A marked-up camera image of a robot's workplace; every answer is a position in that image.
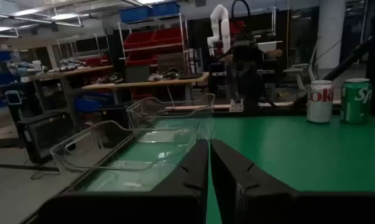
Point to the brown cardboard box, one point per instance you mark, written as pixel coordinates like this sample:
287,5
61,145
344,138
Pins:
171,62

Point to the black keyboard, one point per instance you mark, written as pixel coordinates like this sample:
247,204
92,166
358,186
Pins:
190,76

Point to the dark shoe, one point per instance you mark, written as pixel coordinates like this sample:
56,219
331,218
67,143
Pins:
171,75
102,80
116,78

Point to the dark storage box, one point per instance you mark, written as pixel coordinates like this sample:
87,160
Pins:
137,74

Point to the green table mat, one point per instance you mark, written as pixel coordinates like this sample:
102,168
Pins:
283,149

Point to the red equipment box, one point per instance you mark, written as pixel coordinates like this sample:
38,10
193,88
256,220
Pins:
237,27

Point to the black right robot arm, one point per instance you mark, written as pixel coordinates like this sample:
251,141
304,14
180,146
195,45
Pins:
244,71

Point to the black equipment case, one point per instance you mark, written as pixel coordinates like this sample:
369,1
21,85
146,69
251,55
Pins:
112,116
47,137

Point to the metal shelf rack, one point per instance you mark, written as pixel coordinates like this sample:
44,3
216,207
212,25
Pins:
156,46
81,53

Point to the white framed tablet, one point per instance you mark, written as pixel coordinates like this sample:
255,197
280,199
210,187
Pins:
13,98

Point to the blue storage bin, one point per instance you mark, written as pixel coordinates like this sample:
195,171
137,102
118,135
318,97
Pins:
165,9
134,15
90,104

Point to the clear plastic bin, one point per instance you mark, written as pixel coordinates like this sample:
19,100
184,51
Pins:
207,104
90,161
137,115

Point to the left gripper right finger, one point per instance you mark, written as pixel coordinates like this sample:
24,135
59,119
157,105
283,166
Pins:
252,202

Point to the fluorescent ceiling light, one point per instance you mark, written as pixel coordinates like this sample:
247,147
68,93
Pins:
0,29
64,16
150,1

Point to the white shoe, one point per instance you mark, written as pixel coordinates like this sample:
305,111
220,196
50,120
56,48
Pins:
154,77

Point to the green Sprite can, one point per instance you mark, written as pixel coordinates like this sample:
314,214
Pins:
355,102

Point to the white bottle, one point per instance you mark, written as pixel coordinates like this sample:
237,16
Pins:
37,67

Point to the wooden workbench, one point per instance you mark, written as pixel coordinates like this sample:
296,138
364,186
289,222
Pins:
81,71
137,84

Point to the silver Diet Coke can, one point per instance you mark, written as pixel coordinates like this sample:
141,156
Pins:
319,102

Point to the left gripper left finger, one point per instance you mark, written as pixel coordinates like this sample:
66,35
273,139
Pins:
178,202

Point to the red storage bin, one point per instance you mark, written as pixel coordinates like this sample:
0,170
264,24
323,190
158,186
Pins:
97,60
140,59
139,39
168,35

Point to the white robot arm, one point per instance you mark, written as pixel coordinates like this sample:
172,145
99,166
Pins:
225,31

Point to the white round pillar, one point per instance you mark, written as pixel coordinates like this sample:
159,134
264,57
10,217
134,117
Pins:
330,31

